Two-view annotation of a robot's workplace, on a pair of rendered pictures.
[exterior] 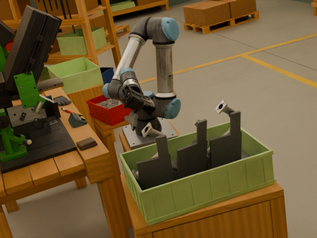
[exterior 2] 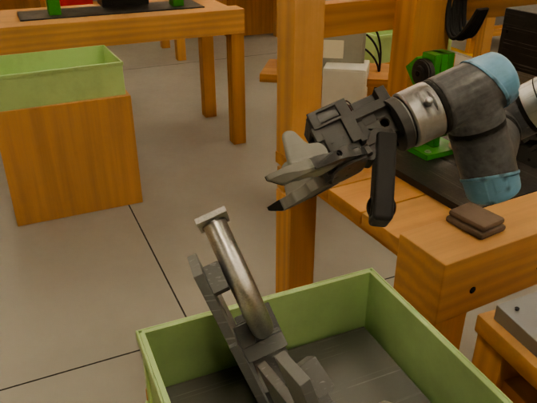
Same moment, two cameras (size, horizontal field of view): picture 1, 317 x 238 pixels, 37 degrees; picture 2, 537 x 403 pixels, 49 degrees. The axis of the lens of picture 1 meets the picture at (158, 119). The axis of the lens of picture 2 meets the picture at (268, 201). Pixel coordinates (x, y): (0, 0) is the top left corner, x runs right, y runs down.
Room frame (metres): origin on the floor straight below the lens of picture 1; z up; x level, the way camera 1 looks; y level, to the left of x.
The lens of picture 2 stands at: (1.76, -0.57, 1.54)
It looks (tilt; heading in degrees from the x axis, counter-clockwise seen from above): 28 degrees down; 79
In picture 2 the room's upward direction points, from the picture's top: straight up
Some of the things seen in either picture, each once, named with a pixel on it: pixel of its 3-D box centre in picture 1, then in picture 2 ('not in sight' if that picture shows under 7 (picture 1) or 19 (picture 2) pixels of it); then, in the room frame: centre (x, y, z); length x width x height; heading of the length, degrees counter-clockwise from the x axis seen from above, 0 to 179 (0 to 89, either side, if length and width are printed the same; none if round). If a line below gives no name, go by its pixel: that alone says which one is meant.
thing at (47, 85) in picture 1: (32, 89); not in sight; (2.98, 0.77, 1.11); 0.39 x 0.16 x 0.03; 107
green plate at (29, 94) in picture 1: (27, 88); not in sight; (2.82, 0.76, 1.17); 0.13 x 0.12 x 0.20; 17
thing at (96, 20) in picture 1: (95, 29); not in sight; (9.70, 0.91, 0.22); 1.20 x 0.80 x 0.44; 144
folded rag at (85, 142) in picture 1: (86, 143); (475, 220); (2.40, 0.42, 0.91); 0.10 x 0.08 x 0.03; 112
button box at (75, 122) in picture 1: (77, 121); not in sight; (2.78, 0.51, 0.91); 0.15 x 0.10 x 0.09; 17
